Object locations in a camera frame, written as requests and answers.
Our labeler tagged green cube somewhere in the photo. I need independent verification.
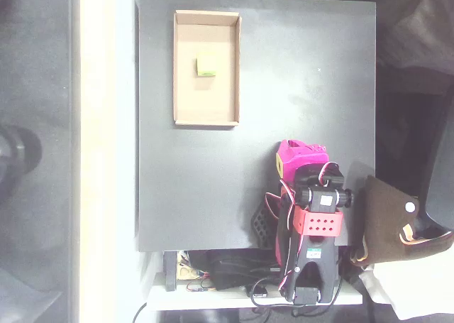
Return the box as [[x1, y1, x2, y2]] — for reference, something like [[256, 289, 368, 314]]
[[196, 54, 218, 77]]

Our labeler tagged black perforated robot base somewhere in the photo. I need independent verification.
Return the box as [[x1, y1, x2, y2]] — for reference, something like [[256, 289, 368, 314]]
[[250, 202, 278, 251]]

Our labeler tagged cardboard box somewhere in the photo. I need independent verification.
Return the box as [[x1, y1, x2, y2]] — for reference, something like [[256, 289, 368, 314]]
[[172, 9, 243, 128]]

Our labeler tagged dark grey work board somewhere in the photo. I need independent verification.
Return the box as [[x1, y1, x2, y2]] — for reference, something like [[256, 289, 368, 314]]
[[135, 0, 377, 253]]

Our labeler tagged black usb adapter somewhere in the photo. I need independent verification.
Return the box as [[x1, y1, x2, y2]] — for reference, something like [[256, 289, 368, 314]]
[[245, 283, 269, 299]]

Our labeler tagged grey fabric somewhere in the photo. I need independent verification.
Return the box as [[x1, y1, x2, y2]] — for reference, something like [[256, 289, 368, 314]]
[[376, 0, 454, 77]]

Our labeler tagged light wooden piece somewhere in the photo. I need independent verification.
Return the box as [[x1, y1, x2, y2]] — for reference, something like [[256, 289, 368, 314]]
[[176, 261, 200, 281]]

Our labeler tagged white cloth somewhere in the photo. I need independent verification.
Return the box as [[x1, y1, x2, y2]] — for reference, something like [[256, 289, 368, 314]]
[[358, 261, 454, 321]]

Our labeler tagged black table clamp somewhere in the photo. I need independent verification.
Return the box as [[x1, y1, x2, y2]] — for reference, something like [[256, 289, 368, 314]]
[[163, 251, 179, 292]]

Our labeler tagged black cable bundle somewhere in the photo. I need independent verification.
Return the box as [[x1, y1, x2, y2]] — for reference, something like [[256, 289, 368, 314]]
[[207, 250, 284, 292]]

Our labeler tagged black looped cable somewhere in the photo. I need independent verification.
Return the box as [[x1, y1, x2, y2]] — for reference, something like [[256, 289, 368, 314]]
[[249, 278, 342, 317]]

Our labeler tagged small circuit board with wires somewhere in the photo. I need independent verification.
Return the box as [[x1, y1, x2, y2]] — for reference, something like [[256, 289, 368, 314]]
[[185, 279, 218, 293]]

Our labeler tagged black hanging cable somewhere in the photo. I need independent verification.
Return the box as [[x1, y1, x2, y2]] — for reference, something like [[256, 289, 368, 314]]
[[132, 301, 148, 323]]

